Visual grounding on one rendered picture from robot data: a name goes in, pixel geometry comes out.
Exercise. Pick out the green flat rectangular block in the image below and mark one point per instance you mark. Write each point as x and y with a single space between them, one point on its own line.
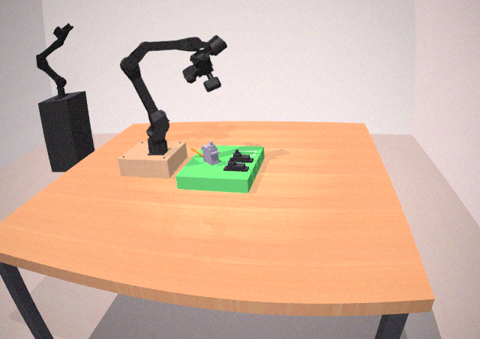
235 173

